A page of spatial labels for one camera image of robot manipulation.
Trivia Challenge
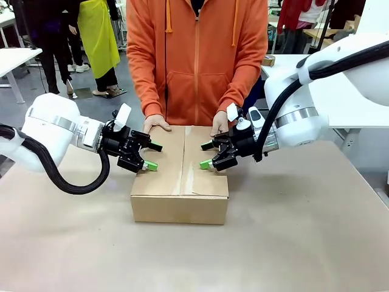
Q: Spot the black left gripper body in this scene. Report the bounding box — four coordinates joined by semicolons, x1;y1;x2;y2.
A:
102;123;143;171

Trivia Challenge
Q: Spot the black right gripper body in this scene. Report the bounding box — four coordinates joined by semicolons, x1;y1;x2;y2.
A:
226;125;260;159

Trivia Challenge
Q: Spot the brown cardboard box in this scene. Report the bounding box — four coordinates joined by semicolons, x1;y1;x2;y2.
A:
129;125;230;226

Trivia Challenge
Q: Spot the person's right forearm orange sleeve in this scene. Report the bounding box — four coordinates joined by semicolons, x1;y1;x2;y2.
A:
126;51;167;120

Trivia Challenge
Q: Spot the person's left forearm orange sleeve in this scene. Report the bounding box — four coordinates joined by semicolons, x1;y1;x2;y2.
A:
213;51;267;121

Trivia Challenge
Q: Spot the person's right hand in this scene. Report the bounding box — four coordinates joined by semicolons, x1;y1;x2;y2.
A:
143;114;173;135

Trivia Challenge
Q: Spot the person's left hand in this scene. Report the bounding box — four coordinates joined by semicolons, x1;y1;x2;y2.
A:
209;110;232;138

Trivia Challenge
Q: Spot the clear tape strip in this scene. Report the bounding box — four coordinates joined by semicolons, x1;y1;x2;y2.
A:
177;125;197;196

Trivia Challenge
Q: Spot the person in orange hoodie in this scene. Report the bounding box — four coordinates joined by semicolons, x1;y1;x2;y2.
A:
126;0;269;127

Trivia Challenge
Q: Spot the figure in yellow apron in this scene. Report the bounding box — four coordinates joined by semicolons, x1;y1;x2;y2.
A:
76;0;128;99

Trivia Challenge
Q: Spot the figure in black clothes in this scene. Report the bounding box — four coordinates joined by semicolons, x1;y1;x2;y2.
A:
12;0;85;96

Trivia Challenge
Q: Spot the figure in red jacket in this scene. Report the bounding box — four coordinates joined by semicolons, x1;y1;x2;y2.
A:
277;0;323;55

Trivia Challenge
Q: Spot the white side table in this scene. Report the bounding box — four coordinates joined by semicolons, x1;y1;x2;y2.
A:
0;47;43;105

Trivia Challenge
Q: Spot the black pole stand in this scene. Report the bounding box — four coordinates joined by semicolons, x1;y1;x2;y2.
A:
312;0;336;57

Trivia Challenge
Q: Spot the wooden background table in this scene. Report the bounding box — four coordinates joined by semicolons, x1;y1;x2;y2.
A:
303;14;363;49

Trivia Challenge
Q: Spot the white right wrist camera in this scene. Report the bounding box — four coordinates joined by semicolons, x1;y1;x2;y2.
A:
225;102;263;132

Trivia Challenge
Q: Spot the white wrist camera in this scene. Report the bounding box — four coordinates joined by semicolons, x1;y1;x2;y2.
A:
111;102;133;132
225;102;263;132

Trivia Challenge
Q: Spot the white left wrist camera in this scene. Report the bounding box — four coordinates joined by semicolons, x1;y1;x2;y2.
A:
111;102;133;132

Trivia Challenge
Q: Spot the black right arm cable sleeve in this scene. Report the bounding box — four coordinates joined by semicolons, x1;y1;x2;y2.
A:
254;39;389;162

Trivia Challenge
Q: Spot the black arm cable sleeve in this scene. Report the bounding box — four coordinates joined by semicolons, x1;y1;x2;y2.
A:
0;123;111;196
254;39;389;162

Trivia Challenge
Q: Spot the black left arm cable sleeve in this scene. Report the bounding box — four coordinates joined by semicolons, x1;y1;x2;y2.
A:
0;123;111;196

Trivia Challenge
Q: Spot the dark floor base plate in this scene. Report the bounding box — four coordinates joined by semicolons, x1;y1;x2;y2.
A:
68;87;93;100

